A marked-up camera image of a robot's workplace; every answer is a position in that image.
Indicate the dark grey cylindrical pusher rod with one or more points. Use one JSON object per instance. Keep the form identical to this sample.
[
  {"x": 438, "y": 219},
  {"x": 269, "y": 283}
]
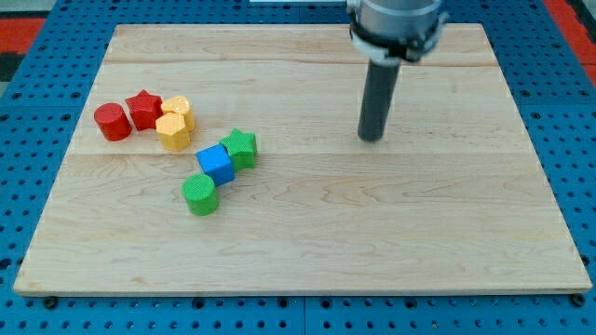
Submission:
[{"x": 377, "y": 97}]

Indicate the yellow hexagon block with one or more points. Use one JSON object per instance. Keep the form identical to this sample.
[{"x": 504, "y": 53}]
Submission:
[{"x": 172, "y": 131}]

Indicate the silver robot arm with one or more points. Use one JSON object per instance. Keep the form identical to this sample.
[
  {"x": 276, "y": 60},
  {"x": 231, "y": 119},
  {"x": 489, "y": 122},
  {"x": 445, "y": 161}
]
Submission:
[{"x": 390, "y": 32}]

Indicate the light wooden board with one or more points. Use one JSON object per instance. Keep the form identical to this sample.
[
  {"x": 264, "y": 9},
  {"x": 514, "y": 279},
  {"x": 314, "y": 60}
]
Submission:
[{"x": 451, "y": 201}]

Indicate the green star block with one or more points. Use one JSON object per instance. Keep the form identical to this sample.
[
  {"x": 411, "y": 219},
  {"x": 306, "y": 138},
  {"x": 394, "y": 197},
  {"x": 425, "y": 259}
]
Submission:
[{"x": 242, "y": 149}]

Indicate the blue cube block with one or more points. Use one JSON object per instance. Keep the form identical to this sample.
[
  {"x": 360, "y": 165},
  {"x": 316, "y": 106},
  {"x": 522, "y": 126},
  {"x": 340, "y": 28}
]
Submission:
[{"x": 217, "y": 164}]

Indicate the green cylinder block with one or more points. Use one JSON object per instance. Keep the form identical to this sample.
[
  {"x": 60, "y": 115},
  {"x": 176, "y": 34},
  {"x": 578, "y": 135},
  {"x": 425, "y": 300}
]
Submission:
[{"x": 200, "y": 194}]

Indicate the red star block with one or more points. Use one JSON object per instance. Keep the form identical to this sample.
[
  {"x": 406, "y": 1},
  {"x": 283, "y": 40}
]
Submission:
[{"x": 144, "y": 109}]

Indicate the red cylinder block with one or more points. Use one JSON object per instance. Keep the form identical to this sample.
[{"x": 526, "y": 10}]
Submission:
[{"x": 112, "y": 121}]

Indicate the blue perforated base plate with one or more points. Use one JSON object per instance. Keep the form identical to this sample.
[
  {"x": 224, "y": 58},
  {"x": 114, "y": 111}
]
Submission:
[{"x": 46, "y": 95}]

